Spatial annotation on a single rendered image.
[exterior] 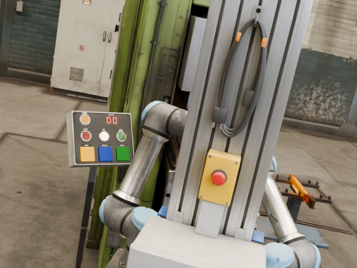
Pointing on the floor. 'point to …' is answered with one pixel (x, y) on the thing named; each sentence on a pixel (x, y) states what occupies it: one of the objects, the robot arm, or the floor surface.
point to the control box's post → (85, 216)
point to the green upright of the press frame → (135, 103)
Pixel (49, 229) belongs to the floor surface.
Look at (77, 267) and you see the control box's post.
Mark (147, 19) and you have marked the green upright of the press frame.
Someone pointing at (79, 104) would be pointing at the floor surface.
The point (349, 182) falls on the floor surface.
